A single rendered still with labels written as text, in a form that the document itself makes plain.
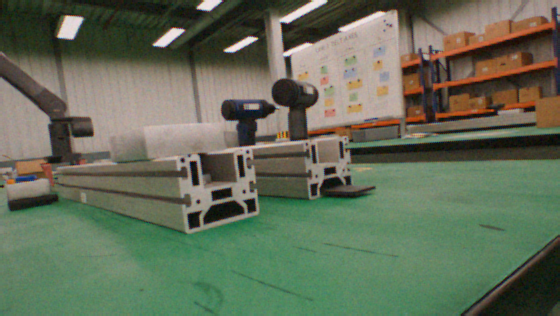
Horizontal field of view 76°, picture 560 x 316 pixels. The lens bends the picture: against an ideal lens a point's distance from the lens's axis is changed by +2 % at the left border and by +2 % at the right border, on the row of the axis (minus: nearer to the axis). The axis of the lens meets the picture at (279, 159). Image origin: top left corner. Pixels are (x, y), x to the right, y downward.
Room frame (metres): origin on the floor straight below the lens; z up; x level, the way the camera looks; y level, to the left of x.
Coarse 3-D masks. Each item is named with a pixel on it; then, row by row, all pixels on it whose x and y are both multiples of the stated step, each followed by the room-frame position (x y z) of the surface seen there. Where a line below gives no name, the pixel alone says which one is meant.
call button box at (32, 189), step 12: (36, 180) 0.85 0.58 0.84; (48, 180) 0.84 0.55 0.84; (12, 192) 0.80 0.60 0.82; (24, 192) 0.81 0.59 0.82; (36, 192) 0.82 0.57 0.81; (48, 192) 0.84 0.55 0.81; (12, 204) 0.79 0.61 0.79; (24, 204) 0.81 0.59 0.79; (36, 204) 0.82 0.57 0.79; (48, 204) 0.84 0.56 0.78
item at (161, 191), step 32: (160, 160) 0.41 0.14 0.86; (192, 160) 0.39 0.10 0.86; (224, 160) 0.44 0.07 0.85; (64, 192) 0.94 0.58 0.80; (96, 192) 0.67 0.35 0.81; (128, 192) 0.55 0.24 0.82; (160, 192) 0.42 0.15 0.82; (192, 192) 0.38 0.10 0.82; (224, 192) 0.43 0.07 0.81; (256, 192) 0.44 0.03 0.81; (160, 224) 0.43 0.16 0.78; (192, 224) 0.40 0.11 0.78
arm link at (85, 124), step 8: (56, 104) 1.15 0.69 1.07; (56, 112) 1.15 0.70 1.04; (64, 112) 1.16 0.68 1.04; (72, 120) 1.20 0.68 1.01; (80, 120) 1.21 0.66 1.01; (88, 120) 1.22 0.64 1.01; (80, 128) 1.19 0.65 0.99; (88, 128) 1.21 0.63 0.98; (80, 136) 1.21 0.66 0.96; (88, 136) 1.22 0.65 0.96
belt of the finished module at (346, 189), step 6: (324, 186) 0.55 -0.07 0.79; (330, 186) 0.54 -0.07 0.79; (336, 186) 0.53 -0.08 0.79; (342, 186) 0.53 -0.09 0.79; (348, 186) 0.52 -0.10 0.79; (354, 186) 0.51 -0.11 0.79; (360, 186) 0.51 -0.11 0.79; (366, 186) 0.50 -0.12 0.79; (372, 186) 0.50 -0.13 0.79; (324, 192) 0.51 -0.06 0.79; (330, 192) 0.50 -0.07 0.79; (336, 192) 0.49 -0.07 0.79; (342, 192) 0.48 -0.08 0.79; (348, 192) 0.47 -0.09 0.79; (354, 192) 0.47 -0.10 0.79; (360, 192) 0.48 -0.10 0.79
